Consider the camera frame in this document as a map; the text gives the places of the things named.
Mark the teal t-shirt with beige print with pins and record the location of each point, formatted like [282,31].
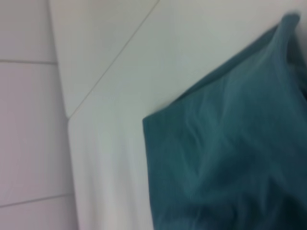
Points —
[227,143]

